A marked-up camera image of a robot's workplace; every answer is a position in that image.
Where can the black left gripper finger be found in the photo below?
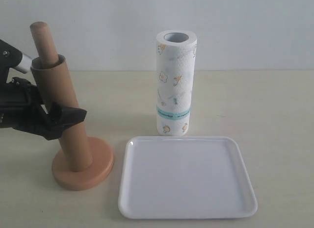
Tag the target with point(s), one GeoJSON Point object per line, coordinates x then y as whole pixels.
{"type": "Point", "coordinates": [49, 124]}
{"type": "Point", "coordinates": [65, 116]}

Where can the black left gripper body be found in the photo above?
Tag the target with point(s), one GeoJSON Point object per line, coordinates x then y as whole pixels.
{"type": "Point", "coordinates": [21, 106]}

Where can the brown cardboard tube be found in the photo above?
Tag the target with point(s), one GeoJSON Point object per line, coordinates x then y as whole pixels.
{"type": "Point", "coordinates": [58, 94]}

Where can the patterned paper towel roll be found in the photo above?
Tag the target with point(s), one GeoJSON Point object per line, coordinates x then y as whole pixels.
{"type": "Point", "coordinates": [175, 62]}

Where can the wooden paper towel holder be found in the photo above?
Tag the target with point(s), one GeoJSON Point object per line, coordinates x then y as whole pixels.
{"type": "Point", "coordinates": [101, 151]}

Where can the white plastic tray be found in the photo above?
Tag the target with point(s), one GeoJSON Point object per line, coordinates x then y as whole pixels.
{"type": "Point", "coordinates": [192, 177]}

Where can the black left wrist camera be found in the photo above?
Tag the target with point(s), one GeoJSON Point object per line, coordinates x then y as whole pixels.
{"type": "Point", "coordinates": [11, 57]}

